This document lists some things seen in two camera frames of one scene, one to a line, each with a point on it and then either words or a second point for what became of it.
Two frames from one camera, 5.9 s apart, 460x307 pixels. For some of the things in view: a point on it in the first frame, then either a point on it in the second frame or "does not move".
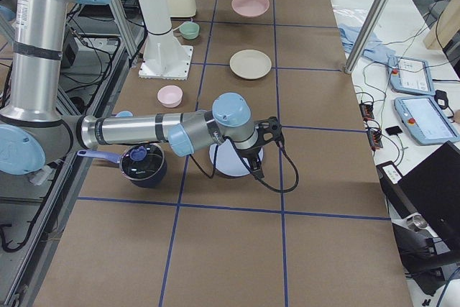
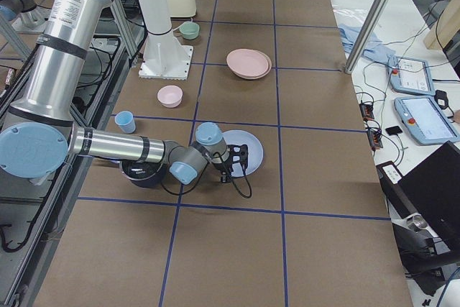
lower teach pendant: (425, 120) does not move
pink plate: (249, 4) -> (246, 62)
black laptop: (428, 198) does not move
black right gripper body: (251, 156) -> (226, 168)
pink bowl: (169, 96) does not move
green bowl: (189, 29) does not move
